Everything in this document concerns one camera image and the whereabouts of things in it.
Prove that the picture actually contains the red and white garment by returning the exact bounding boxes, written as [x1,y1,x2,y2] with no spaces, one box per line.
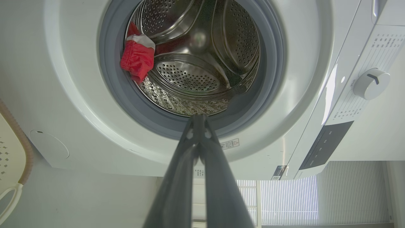
[120,22,156,85]

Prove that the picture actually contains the stainless steel washing machine drum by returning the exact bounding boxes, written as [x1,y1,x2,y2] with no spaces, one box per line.
[123,0,261,117]

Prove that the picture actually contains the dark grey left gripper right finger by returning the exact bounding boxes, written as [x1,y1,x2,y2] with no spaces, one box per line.
[200,115,255,228]

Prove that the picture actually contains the white window blinds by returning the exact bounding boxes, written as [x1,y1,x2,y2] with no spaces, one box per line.
[236,161,391,226]

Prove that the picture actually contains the grey rubber door gasket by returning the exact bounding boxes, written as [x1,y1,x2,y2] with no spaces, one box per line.
[99,0,285,140]

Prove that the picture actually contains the cream perforated laundry basket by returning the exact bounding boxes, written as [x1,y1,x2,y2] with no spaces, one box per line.
[0,99,34,224]

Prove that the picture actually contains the round white filter cover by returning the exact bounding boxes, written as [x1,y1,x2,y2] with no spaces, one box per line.
[29,129,70,159]

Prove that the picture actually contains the black washer display panel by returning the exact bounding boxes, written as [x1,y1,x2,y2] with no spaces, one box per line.
[299,121,354,170]

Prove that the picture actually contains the white control dial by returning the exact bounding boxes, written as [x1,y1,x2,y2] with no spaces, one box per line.
[353,68,391,101]

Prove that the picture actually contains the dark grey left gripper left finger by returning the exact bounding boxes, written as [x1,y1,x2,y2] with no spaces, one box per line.
[143,115,201,228]

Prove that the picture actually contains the white front-load washing machine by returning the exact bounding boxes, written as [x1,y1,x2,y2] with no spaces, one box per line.
[0,0,405,181]

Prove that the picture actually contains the black barcode sticker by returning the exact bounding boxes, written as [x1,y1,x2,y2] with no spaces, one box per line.
[271,165,287,181]

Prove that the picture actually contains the grey warning sticker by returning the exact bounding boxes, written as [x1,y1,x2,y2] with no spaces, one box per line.
[220,138,240,150]

